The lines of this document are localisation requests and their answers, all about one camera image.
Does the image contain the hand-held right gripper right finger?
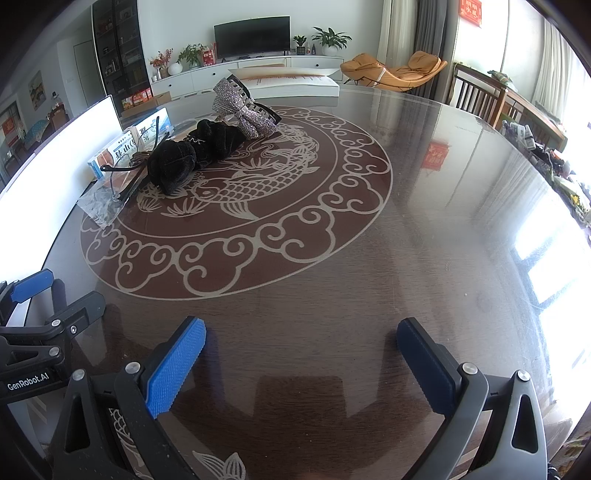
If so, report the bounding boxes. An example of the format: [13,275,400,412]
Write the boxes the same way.
[396,318,548,480]

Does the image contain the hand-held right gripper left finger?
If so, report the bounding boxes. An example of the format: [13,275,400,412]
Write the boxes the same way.
[48,316,207,480]

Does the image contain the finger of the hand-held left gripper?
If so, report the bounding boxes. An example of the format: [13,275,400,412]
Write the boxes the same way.
[0,269,54,319]
[44,291,106,344]

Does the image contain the clear plastic bag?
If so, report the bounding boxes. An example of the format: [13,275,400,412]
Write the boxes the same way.
[78,178,137,228]

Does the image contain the black framed glasses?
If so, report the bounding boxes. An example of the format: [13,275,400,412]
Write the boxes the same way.
[99,115,174,206]

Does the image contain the white storage box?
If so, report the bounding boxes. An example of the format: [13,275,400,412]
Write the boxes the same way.
[0,95,125,324]

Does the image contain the black plush scrunchie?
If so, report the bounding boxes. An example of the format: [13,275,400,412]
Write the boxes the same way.
[194,119,247,162]
[145,138,199,197]

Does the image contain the rhinestone hair claw clip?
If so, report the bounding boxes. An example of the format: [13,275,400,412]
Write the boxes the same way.
[211,78,281,139]

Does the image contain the table with blue cloth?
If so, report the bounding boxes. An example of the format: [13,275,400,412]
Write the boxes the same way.
[23,121,51,144]

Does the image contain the blue white medicine box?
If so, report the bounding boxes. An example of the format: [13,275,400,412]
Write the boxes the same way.
[88,131,139,181]
[129,107,174,139]

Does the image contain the pile of assorted clutter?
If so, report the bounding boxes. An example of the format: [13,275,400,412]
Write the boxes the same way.
[501,117,591,227]

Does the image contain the dark glass display cabinet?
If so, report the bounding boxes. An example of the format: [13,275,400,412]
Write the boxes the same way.
[91,0,153,116]

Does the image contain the white tv cabinet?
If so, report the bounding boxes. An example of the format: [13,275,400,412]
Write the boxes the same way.
[150,54,345,100]

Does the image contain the red flower arrangement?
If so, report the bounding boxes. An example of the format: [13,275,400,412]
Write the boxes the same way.
[149,50,174,79]

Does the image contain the bushy green potted plant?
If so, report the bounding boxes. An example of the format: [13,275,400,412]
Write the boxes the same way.
[178,44,206,70]

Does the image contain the wooden slatted chair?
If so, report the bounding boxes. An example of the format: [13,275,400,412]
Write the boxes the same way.
[450,62,509,125]

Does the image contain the orange rocking chair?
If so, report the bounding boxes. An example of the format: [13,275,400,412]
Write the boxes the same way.
[340,51,448,93]

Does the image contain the black television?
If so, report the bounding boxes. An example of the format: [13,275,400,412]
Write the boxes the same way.
[213,15,291,60]

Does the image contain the white curtain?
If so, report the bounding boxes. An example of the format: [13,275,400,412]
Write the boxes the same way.
[376,0,416,88]

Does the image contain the sheer window curtain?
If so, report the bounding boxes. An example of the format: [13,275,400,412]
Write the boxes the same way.
[533,18,587,125]

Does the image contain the grey curtain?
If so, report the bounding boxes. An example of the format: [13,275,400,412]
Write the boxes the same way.
[411,0,455,100]

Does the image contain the large green potted plant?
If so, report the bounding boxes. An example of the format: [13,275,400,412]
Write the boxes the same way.
[311,27,352,57]

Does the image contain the framed wall picture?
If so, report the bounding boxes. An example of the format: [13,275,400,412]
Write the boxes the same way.
[28,70,48,110]

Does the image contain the red wall decoration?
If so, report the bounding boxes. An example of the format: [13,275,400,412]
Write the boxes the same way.
[458,0,483,26]

